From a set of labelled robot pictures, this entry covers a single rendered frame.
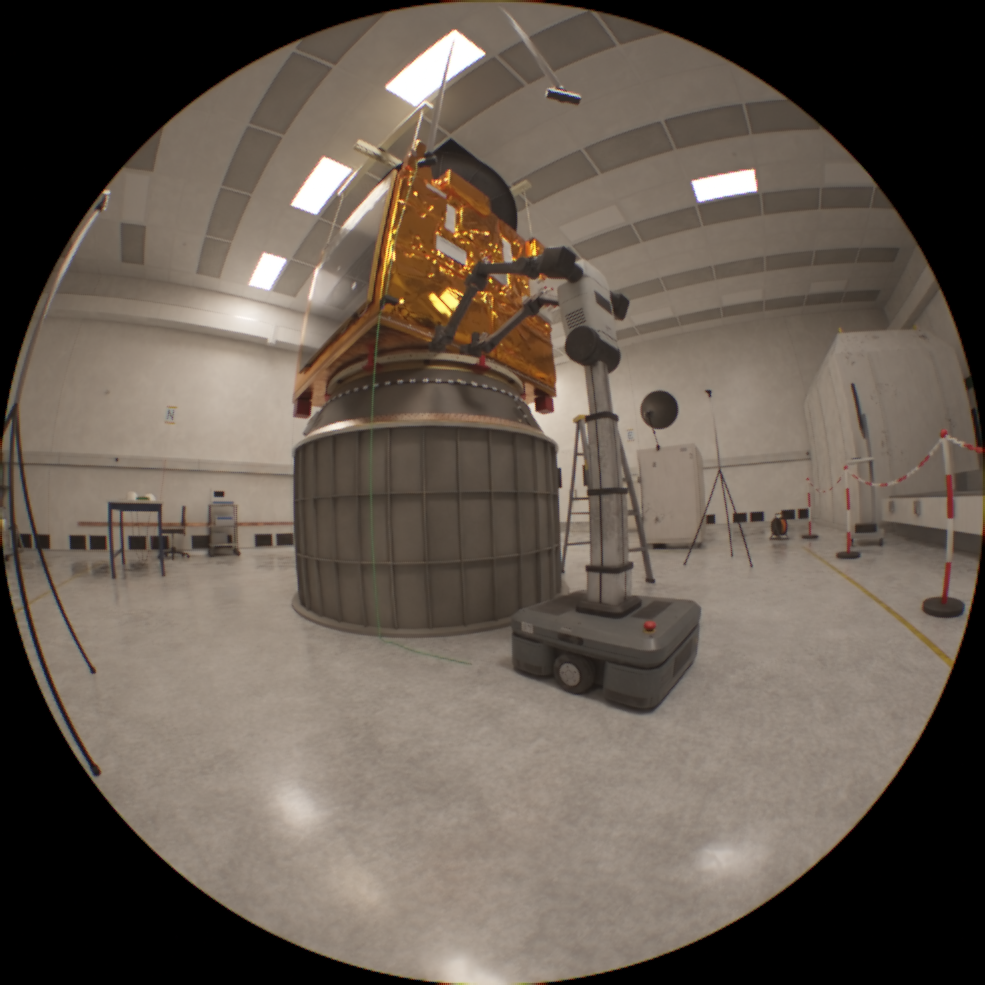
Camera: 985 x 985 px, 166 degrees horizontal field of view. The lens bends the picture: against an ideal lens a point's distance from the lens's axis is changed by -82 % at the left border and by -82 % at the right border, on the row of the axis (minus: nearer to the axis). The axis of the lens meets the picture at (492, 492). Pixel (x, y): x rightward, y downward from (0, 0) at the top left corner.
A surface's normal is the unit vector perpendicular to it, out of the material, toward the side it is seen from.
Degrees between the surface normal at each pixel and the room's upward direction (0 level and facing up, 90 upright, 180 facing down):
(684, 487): 90
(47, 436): 90
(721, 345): 90
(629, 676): 90
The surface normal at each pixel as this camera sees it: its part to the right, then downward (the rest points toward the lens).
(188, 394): 0.77, -0.07
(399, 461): 0.07, -0.06
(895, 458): -0.64, -0.02
